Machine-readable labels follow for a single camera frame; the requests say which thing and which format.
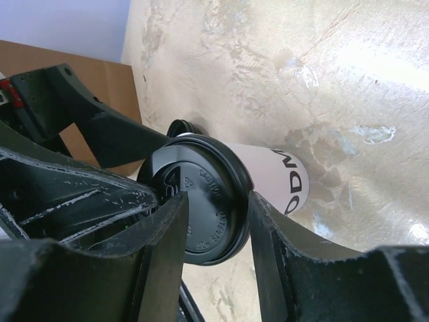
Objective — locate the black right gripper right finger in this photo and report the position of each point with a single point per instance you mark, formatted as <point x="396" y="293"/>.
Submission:
<point x="304" y="277"/>

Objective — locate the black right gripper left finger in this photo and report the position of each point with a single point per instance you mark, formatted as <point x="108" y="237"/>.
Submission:
<point x="132" y="276"/>

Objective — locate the white paper coffee cup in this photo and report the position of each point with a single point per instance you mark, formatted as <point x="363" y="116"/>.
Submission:
<point x="278" y="176"/>

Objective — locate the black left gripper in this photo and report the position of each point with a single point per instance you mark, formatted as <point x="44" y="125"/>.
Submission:
<point x="47" y="194"/>

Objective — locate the black coffee cup lid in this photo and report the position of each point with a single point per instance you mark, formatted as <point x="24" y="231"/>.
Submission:
<point x="218" y="186"/>
<point x="181" y="126"/>

